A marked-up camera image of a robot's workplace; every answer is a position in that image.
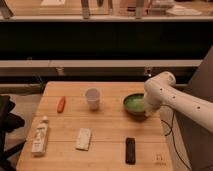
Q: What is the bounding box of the green ceramic bowl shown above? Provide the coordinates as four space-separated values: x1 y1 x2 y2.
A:
123 93 145 116

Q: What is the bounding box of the black remote control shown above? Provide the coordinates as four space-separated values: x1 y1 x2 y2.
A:
125 138 136 164

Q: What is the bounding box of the black chair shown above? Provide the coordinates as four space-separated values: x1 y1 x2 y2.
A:
0 95 25 171

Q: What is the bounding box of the white tube bottle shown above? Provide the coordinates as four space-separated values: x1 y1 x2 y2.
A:
31 116 49 157

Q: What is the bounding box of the orange carrot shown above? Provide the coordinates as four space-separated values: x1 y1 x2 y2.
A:
57 96 66 113

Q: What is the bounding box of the black cable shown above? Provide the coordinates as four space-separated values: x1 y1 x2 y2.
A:
161 111 193 171

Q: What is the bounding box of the white plastic cup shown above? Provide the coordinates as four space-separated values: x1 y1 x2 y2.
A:
85 88 100 110

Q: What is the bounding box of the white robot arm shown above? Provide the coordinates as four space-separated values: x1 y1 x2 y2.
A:
144 71 213 133

